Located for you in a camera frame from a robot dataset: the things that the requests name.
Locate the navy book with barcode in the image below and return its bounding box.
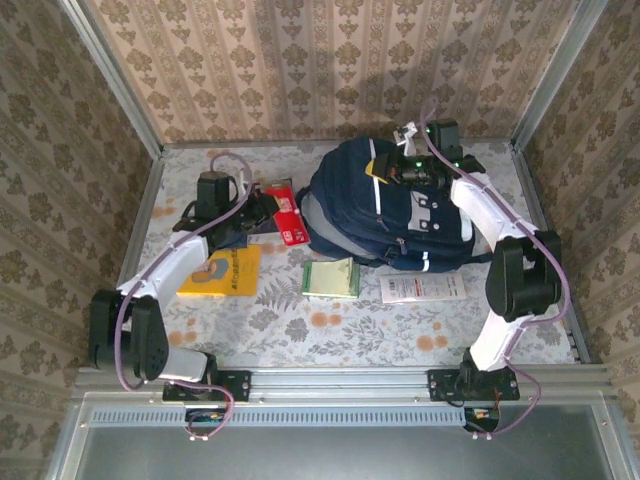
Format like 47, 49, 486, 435
248, 177, 294, 236

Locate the navy blue backpack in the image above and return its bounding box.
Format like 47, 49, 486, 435
294, 137, 494, 274

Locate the green notepad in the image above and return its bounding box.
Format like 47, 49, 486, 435
301, 257, 362, 300

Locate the white packet with red stripe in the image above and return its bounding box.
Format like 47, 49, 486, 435
378, 272, 469, 305

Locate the grey metal tray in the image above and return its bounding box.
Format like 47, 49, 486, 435
47, 392, 640, 480

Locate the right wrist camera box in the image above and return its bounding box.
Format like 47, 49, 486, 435
392, 119, 427, 156

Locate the aluminium table side rail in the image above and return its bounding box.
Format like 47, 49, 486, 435
94, 147, 167, 369
509, 144, 592, 364

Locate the aluminium frame post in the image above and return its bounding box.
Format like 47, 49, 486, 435
509, 0, 609, 151
57, 0, 166, 156

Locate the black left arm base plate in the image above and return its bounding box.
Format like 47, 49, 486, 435
162, 369, 251, 404

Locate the aluminium mounting rail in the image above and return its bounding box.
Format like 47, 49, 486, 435
74, 364, 614, 401

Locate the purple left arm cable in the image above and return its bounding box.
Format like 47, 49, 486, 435
114, 152, 255, 441

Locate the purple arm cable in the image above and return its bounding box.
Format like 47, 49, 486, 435
114, 152, 255, 441
418, 97, 572, 441

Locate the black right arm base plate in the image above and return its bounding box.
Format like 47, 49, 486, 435
427, 368, 521, 404

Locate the grey slotted cable duct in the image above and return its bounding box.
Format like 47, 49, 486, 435
91, 405, 469, 429

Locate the black connector box with wires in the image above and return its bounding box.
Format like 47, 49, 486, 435
462, 407, 501, 434
183, 407, 227, 437

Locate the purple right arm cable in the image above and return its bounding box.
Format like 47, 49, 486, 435
418, 97, 572, 441

